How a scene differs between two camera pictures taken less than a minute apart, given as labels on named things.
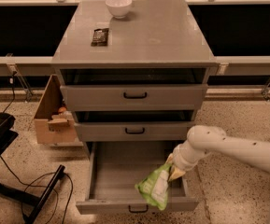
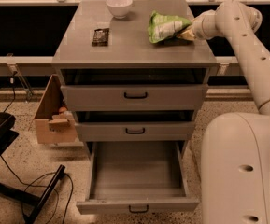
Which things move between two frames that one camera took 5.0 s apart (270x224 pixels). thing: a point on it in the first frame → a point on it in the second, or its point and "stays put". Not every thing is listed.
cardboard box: x=53 y=124 stays put
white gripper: x=181 y=162 → x=199 y=27
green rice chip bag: x=153 y=187 → x=162 y=27
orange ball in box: x=62 y=109 stays put
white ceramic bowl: x=119 y=6 stays put
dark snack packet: x=100 y=37 stays put
